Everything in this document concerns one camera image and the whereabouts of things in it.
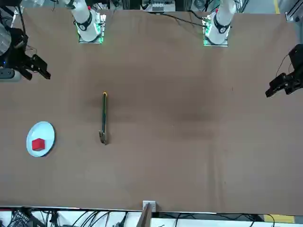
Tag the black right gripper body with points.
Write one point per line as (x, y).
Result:
(16, 47)

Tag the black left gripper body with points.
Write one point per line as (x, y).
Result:
(297, 56)

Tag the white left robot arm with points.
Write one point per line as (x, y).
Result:
(221, 23)

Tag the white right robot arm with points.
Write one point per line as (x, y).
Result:
(86, 28)

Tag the pale blue round plate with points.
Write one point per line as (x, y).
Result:
(45, 132)

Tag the red wooden cube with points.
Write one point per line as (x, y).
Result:
(38, 144)

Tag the aluminium corner profile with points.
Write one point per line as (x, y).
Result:
(293, 13)

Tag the black power strip white markings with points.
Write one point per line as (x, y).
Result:
(20, 217)

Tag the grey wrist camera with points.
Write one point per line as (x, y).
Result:
(9, 75)

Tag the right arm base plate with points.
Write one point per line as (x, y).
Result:
(91, 41)

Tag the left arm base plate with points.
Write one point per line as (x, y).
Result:
(215, 45)

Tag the grey electrical rail unit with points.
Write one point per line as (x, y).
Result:
(157, 6)

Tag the metal post foot bracket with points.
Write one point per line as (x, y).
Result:
(152, 205)

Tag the aluminium profile post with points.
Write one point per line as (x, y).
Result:
(145, 217)

